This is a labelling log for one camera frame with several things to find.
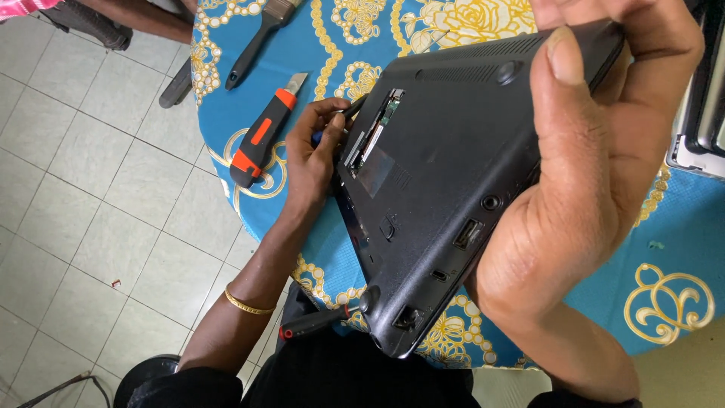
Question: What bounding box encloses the gold bracelet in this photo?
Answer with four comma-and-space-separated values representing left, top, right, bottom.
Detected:
224, 283, 277, 316

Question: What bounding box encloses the person's left hand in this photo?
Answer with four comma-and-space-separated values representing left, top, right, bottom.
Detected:
284, 97, 353, 214

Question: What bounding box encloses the thin black cable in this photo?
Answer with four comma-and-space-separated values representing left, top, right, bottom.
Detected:
16, 371, 112, 408

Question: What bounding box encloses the black plastic chair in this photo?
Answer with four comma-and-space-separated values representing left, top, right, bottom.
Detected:
39, 0, 196, 110

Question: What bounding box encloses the orange and black utility knife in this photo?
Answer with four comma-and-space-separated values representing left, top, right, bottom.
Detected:
229, 72, 310, 190

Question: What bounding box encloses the black round stool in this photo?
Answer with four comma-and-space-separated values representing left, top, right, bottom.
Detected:
113, 354, 182, 408

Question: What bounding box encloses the black screwdriver with red tip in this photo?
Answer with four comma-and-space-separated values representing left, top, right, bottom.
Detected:
278, 303, 361, 342

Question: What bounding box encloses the blue tablecloth with gold flowers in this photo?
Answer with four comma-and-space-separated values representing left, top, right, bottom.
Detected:
190, 0, 725, 372

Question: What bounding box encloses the person's black clothing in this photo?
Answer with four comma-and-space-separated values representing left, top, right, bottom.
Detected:
127, 282, 644, 408

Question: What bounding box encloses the pink patterned garment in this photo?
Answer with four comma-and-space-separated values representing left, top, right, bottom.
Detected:
0, 0, 64, 23

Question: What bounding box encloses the blue-handled black pry tool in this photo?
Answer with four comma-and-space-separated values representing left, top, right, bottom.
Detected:
311, 93, 370, 146

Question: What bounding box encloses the person's right hand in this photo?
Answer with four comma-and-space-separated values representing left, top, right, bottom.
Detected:
463, 0, 706, 341

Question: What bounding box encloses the black-handled paint brush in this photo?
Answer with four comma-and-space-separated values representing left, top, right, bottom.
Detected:
224, 0, 304, 92

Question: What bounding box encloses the silver and black laptop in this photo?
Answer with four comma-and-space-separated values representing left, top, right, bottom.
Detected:
665, 0, 725, 181

